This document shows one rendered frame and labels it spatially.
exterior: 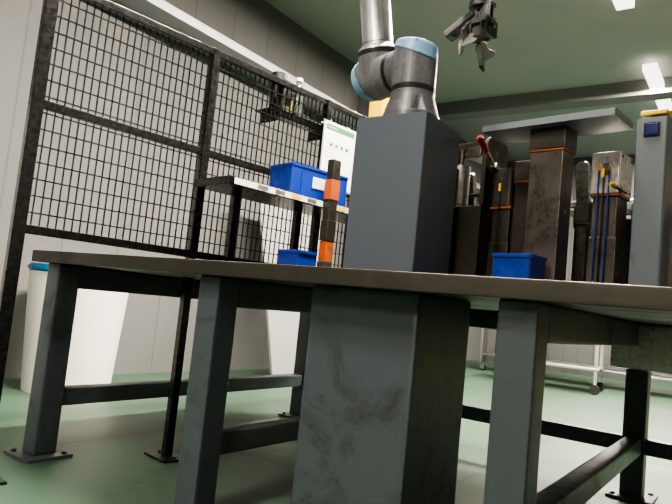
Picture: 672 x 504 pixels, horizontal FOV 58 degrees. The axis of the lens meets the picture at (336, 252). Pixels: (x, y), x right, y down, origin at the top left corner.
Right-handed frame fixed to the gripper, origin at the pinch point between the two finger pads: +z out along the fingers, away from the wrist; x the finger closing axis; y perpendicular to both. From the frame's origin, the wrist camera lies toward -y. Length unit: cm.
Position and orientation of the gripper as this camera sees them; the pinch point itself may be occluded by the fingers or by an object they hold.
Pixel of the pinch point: (469, 64)
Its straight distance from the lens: 213.4
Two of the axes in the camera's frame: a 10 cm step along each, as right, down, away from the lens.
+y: 7.3, 0.1, -6.9
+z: -0.9, 9.9, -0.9
